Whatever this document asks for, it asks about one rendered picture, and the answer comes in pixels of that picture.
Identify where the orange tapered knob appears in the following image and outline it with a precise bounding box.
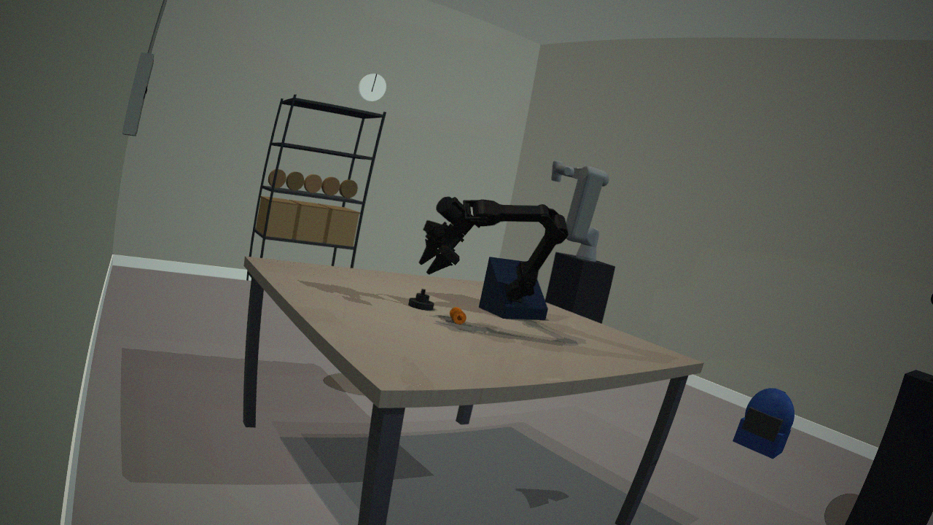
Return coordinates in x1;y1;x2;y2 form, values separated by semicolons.
450;308;467;324

